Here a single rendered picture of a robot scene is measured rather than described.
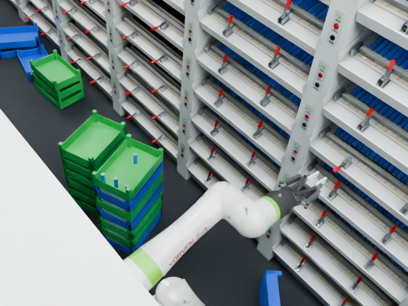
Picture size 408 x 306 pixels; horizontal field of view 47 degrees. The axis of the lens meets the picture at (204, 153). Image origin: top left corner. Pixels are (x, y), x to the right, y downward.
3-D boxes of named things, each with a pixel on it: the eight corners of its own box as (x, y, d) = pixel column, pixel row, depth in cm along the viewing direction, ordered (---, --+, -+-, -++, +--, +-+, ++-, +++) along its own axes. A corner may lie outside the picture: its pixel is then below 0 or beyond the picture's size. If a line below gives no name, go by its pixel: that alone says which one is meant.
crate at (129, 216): (131, 222, 224) (130, 212, 218) (96, 205, 229) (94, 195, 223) (163, 180, 243) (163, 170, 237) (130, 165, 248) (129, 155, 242)
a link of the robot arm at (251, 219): (249, 251, 143) (255, 224, 137) (221, 227, 150) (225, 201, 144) (278, 231, 152) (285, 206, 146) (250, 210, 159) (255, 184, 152)
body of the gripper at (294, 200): (267, 201, 160) (284, 192, 165) (286, 218, 156) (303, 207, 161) (274, 186, 155) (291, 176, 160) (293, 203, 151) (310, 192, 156)
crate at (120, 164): (130, 202, 212) (129, 191, 206) (93, 184, 217) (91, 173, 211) (163, 159, 231) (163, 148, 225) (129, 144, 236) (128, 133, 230)
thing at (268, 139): (282, 168, 209) (280, 153, 197) (195, 95, 238) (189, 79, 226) (314, 138, 213) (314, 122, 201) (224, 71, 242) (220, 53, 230)
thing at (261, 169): (274, 195, 223) (272, 183, 211) (192, 124, 252) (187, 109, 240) (303, 167, 227) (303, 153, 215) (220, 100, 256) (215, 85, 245)
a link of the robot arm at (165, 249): (167, 282, 144) (158, 265, 135) (144, 259, 150) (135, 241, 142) (248, 206, 157) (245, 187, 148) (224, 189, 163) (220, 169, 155)
